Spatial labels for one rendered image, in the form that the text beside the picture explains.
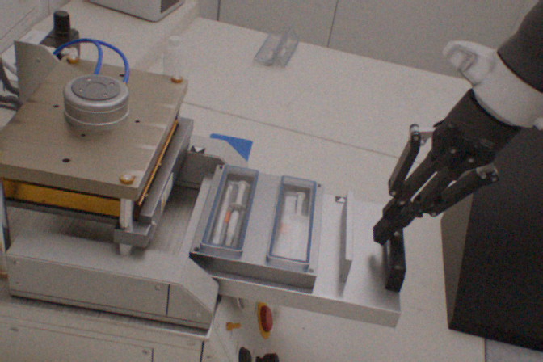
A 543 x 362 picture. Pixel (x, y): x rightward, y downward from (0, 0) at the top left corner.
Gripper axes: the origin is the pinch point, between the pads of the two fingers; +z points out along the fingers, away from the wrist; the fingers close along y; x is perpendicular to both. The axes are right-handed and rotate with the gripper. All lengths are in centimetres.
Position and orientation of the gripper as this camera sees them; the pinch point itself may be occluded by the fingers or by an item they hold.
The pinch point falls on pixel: (392, 220)
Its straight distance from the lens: 91.4
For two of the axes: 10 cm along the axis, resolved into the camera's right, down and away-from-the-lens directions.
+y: 8.7, 4.4, 2.1
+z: -4.8, 6.8, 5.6
